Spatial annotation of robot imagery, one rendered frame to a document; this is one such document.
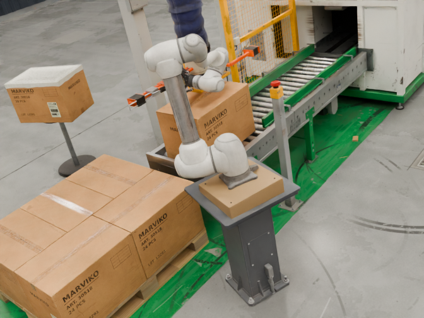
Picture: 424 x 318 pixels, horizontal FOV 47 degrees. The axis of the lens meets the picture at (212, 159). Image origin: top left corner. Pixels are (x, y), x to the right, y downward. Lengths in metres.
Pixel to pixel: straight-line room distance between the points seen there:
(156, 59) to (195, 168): 0.62
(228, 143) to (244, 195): 0.29
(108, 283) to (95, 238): 0.29
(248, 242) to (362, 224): 1.07
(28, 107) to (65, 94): 0.45
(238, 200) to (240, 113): 1.18
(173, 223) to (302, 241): 0.92
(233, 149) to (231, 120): 0.96
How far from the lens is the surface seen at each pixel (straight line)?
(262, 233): 2.96
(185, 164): 2.68
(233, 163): 2.67
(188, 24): 3.33
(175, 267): 3.53
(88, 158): 5.25
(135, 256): 3.18
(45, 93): 4.67
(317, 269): 3.36
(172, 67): 2.57
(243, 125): 3.72
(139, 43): 4.40
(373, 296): 3.20
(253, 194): 2.64
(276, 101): 3.43
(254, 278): 3.12
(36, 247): 3.29
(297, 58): 5.03
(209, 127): 3.40
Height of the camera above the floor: 2.34
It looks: 30 degrees down
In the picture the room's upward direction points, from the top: 12 degrees counter-clockwise
